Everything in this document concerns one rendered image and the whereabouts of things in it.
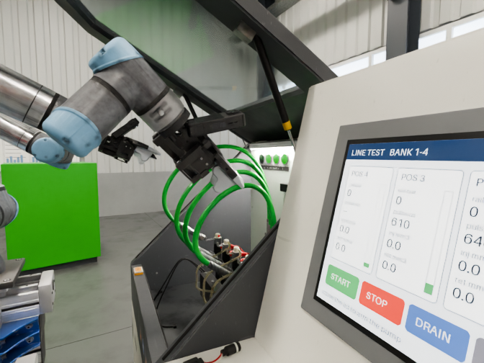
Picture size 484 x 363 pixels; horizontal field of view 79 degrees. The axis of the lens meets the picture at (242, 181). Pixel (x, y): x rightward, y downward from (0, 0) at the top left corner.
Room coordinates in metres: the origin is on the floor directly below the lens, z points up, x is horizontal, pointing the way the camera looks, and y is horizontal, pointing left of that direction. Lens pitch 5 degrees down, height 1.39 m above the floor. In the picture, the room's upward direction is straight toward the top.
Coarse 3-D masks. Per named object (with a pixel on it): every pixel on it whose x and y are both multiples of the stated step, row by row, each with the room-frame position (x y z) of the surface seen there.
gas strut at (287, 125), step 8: (256, 40) 0.65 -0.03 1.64; (256, 48) 0.66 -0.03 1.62; (264, 48) 0.66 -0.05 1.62; (264, 56) 0.66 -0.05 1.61; (264, 64) 0.67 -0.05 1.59; (264, 72) 0.68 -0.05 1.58; (272, 72) 0.67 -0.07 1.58; (272, 80) 0.67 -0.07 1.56; (272, 88) 0.68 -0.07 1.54; (280, 96) 0.69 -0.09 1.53; (280, 104) 0.69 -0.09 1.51; (280, 112) 0.69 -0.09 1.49; (288, 120) 0.70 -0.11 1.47; (288, 128) 0.70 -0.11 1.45
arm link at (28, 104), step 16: (0, 64) 0.49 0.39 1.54; (0, 80) 0.48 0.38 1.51; (16, 80) 0.49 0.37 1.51; (32, 80) 0.52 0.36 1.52; (0, 96) 0.48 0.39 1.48; (16, 96) 0.49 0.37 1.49; (32, 96) 0.50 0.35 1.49; (48, 96) 0.52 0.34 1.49; (0, 112) 0.50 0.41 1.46; (16, 112) 0.50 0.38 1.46; (32, 112) 0.50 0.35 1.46; (48, 112) 0.51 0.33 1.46
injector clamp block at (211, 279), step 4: (204, 272) 1.00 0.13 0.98; (200, 276) 0.98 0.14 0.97; (204, 276) 0.96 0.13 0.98; (208, 276) 0.96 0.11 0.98; (212, 276) 0.96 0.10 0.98; (220, 276) 0.98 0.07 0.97; (200, 280) 0.99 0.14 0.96; (208, 280) 0.93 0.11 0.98; (212, 280) 0.93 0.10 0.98; (216, 280) 0.93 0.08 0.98; (200, 284) 0.99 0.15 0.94; (208, 284) 0.90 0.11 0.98; (212, 284) 0.90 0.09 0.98; (216, 284) 0.90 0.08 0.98; (220, 284) 0.90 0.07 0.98; (200, 288) 0.99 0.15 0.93; (208, 288) 0.90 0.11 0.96; (216, 288) 0.87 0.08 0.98; (200, 292) 0.99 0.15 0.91; (208, 292) 0.90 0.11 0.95; (208, 296) 0.91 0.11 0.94; (208, 300) 0.91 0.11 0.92
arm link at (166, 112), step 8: (168, 96) 0.51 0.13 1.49; (176, 96) 0.54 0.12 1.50; (160, 104) 0.50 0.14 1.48; (168, 104) 0.51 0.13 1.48; (176, 104) 0.52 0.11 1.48; (152, 112) 0.50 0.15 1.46; (160, 112) 0.50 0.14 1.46; (168, 112) 0.51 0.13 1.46; (176, 112) 0.52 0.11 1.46; (144, 120) 0.52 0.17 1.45; (152, 120) 0.51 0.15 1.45; (160, 120) 0.51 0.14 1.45; (168, 120) 0.51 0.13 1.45; (152, 128) 0.53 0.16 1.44; (160, 128) 0.52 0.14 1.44
